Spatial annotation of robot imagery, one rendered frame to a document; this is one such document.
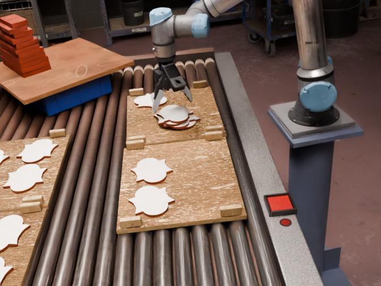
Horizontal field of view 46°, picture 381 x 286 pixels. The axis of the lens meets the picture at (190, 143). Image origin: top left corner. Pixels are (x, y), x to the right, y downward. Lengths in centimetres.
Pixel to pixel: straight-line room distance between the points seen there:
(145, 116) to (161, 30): 38
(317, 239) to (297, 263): 93
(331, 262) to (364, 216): 47
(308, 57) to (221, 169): 45
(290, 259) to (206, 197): 30
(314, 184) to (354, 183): 110
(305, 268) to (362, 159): 208
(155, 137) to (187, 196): 36
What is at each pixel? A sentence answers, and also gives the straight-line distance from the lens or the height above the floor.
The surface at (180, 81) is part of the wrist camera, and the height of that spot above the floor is 113.
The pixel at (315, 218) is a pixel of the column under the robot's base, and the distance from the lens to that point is 197.
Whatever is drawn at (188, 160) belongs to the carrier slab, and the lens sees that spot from 145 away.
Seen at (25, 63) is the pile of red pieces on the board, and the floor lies 110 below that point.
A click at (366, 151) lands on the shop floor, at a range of 325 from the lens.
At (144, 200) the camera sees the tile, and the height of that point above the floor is 95.
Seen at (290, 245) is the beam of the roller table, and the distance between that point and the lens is 118.
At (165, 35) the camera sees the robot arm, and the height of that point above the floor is 127.
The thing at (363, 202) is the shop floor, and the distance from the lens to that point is 280.
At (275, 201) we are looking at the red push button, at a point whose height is 93.
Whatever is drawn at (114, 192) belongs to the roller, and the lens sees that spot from 139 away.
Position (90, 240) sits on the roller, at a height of 92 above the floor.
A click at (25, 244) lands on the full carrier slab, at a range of 128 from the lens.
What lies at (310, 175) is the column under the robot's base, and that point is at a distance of 183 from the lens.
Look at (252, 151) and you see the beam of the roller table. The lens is 151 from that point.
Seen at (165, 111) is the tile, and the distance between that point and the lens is 167.
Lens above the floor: 174
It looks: 32 degrees down
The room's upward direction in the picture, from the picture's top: 6 degrees counter-clockwise
